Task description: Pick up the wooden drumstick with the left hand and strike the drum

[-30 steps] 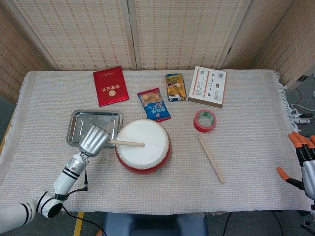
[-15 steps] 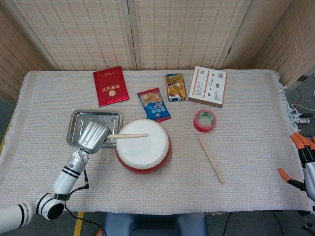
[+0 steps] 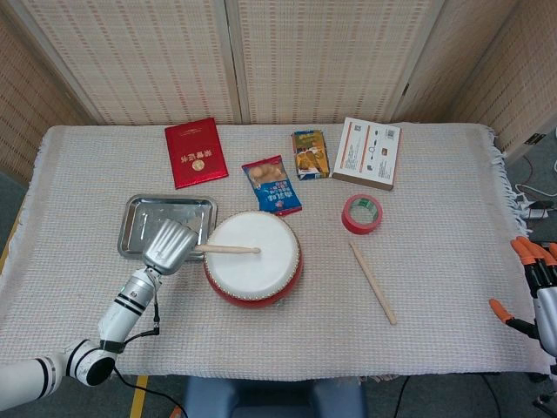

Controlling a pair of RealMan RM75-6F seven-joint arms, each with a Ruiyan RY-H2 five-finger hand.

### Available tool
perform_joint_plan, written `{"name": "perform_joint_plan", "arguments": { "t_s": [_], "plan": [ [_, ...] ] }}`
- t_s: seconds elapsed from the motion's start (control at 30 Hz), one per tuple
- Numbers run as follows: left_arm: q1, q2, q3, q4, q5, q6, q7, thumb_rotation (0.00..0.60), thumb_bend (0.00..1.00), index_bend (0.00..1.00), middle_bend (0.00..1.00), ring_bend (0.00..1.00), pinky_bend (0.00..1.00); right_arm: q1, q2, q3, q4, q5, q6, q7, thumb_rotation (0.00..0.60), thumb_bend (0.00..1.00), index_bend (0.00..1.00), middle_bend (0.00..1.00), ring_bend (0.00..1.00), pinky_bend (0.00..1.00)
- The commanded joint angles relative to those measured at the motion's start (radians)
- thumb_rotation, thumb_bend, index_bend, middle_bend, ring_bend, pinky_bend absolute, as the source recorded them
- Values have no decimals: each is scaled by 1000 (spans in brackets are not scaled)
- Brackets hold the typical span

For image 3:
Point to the white woven tablecloth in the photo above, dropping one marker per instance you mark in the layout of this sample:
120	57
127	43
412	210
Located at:
435	283

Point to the yellow snack box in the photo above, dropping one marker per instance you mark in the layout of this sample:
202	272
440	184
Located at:
310	154

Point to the white cardboard product box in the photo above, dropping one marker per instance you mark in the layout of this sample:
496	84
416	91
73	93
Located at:
367	152

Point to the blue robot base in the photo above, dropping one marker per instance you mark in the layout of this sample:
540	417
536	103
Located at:
274	398

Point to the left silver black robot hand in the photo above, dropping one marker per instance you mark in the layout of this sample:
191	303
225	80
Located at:
169	246

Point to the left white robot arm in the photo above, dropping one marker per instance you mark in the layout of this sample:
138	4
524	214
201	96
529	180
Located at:
122	313

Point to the metal tray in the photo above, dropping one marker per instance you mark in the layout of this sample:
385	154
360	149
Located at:
141	213

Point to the white power strip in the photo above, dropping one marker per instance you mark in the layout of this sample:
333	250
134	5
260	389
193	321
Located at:
535	212

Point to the wooden drumstick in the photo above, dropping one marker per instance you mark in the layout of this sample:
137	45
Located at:
373	282
226	250

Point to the blue snack packet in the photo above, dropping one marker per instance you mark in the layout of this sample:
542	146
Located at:
274	191

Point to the right silver orange-tipped robot hand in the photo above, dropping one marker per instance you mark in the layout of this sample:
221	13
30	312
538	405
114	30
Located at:
548	313

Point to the red certificate book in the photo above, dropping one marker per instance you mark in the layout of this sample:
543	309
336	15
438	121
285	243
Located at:
196	152

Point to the red tape roll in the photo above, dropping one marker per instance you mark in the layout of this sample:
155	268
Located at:
348	220

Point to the red drum with white skin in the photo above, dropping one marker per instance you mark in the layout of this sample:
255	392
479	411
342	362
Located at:
248	278

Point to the bamboo folding screen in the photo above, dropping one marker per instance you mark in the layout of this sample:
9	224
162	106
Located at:
326	56

